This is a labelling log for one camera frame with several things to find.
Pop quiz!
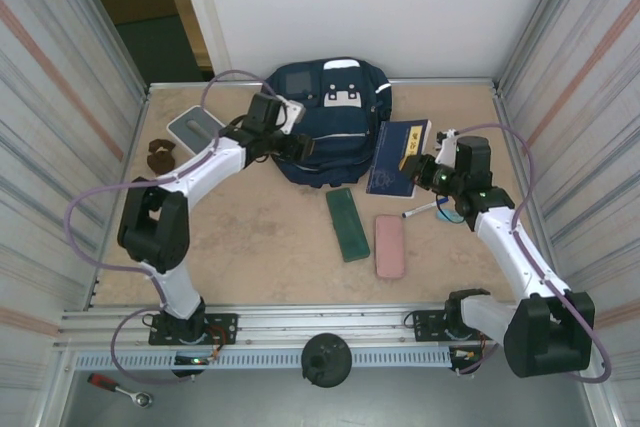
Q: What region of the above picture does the thick blue book yellow label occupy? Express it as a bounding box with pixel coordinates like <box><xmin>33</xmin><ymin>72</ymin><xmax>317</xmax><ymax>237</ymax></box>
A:
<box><xmin>365</xmin><ymin>119</ymin><xmax>435</xmax><ymax>200</ymax></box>

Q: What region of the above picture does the white marker blue cap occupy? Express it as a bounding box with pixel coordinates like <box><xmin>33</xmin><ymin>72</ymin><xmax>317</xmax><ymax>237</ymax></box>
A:
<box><xmin>401</xmin><ymin>198</ymin><xmax>449</xmax><ymax>220</ymax></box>

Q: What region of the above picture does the navy blue backpack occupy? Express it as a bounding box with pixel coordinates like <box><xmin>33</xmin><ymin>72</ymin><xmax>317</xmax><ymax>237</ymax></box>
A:
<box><xmin>262</xmin><ymin>57</ymin><xmax>394</xmax><ymax>189</ymax></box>

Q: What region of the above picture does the pink pencil case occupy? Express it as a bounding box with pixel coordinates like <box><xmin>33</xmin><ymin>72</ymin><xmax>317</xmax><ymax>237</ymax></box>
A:
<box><xmin>374</xmin><ymin>214</ymin><xmax>405</xmax><ymax>281</ymax></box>

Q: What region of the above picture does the green pencil case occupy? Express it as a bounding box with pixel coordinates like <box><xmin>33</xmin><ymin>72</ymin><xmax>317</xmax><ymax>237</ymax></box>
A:
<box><xmin>325</xmin><ymin>188</ymin><xmax>371</xmax><ymax>264</ymax></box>

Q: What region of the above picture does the white grey tissue box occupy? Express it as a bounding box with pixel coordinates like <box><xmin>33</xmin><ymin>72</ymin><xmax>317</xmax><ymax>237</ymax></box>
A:
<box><xmin>166</xmin><ymin>105</ymin><xmax>226</xmax><ymax>154</ymax></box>

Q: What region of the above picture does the brown small object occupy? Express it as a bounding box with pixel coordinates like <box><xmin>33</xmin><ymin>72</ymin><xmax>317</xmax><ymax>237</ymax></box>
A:
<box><xmin>146</xmin><ymin>154</ymin><xmax>177</xmax><ymax>178</ymax></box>

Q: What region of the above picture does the small brown scrunchie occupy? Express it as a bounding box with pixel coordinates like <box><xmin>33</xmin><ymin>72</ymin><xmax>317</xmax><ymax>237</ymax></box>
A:
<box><xmin>147</xmin><ymin>137</ymin><xmax>176</xmax><ymax>156</ymax></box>

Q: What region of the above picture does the black round knob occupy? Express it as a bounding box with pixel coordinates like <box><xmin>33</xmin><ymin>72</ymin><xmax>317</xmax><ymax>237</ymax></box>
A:
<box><xmin>300</xmin><ymin>332</ymin><xmax>353</xmax><ymax>389</ymax></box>

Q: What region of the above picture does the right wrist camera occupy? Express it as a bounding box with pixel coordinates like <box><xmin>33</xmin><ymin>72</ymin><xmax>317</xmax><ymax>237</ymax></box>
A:
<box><xmin>434</xmin><ymin>128</ymin><xmax>460</xmax><ymax>162</ymax></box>

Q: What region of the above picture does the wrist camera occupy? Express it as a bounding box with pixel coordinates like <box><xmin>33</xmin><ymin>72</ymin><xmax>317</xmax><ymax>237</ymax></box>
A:
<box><xmin>278</xmin><ymin>98</ymin><xmax>306</xmax><ymax>127</ymax></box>
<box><xmin>434</xmin><ymin>128</ymin><xmax>460</xmax><ymax>162</ymax></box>

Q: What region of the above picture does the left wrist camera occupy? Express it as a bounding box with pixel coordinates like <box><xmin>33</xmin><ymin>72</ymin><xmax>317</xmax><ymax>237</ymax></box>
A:
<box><xmin>278</xmin><ymin>98</ymin><xmax>306</xmax><ymax>127</ymax></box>

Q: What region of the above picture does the aluminium table edge rail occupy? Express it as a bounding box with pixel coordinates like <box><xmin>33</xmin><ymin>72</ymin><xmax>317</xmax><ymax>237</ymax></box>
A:
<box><xmin>147</xmin><ymin>77</ymin><xmax>501</xmax><ymax>94</ymax></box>

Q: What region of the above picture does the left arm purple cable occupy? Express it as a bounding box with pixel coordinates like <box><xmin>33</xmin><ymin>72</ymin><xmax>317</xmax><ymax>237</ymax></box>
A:
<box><xmin>64</xmin><ymin>69</ymin><xmax>289</xmax><ymax>387</ymax></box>

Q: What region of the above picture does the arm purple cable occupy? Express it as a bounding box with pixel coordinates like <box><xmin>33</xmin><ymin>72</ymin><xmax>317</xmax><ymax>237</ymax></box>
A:
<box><xmin>64</xmin><ymin>69</ymin><xmax>289</xmax><ymax>387</ymax></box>
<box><xmin>447</xmin><ymin>124</ymin><xmax>612</xmax><ymax>386</ymax></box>

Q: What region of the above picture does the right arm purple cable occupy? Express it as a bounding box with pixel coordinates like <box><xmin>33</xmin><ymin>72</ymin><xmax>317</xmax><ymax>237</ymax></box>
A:
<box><xmin>447</xmin><ymin>124</ymin><xmax>612</xmax><ymax>386</ymax></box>

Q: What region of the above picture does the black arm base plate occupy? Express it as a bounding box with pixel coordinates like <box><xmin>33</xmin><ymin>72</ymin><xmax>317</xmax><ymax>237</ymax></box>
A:
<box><xmin>148</xmin><ymin>313</ymin><xmax>239</xmax><ymax>347</ymax></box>
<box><xmin>412</xmin><ymin>309</ymin><xmax>503</xmax><ymax>343</ymax></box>

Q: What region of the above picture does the aluminium mounting rail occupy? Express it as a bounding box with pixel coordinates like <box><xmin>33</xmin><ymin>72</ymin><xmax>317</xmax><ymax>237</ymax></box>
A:
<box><xmin>53</xmin><ymin>302</ymin><xmax>599</xmax><ymax>352</ymax></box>

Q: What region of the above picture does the small circuit board with wires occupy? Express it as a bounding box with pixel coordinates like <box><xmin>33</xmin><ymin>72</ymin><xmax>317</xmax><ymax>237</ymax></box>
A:
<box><xmin>172</xmin><ymin>352</ymin><xmax>224</xmax><ymax>368</ymax></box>
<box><xmin>448</xmin><ymin>345</ymin><xmax>487</xmax><ymax>364</ymax></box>

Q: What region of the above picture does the grey slotted cable duct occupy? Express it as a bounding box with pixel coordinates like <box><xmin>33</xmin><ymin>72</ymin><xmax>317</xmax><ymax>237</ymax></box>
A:
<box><xmin>73</xmin><ymin>348</ymin><xmax>454</xmax><ymax>372</ymax></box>

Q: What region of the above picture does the red-handled ratchet wrench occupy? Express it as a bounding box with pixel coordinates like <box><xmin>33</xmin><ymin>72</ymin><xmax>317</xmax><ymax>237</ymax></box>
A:
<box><xmin>87</xmin><ymin>372</ymin><xmax>154</xmax><ymax>408</ymax></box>

